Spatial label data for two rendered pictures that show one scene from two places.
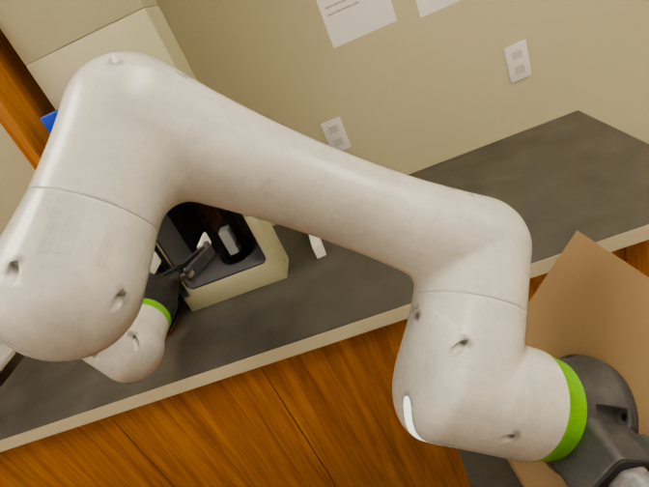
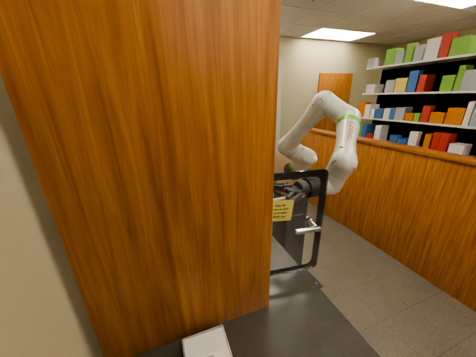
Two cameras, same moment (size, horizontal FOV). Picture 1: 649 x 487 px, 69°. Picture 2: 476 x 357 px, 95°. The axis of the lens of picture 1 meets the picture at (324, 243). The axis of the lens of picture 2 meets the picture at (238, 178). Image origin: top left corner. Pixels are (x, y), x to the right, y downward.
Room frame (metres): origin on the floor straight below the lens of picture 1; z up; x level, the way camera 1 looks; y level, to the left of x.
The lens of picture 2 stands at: (1.56, 0.97, 1.61)
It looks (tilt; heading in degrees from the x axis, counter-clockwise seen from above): 21 degrees down; 239
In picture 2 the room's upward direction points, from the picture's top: 1 degrees counter-clockwise
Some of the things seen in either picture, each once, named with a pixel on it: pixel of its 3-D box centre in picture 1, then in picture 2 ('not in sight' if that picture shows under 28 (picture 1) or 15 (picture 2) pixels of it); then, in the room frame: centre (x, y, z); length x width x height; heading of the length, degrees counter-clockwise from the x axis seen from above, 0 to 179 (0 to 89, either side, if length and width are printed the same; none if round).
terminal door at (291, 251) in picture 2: not in sight; (281, 228); (1.11, 0.50, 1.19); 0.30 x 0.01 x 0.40; 162
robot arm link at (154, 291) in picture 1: (150, 306); not in sight; (0.82, 0.36, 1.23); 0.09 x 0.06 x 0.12; 79
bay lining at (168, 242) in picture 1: (206, 207); not in sight; (1.37, 0.28, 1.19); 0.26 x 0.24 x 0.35; 79
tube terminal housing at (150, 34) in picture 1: (183, 168); not in sight; (1.37, 0.28, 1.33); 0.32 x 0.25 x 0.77; 79
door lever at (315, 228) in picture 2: not in sight; (306, 227); (1.05, 0.55, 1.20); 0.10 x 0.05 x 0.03; 162
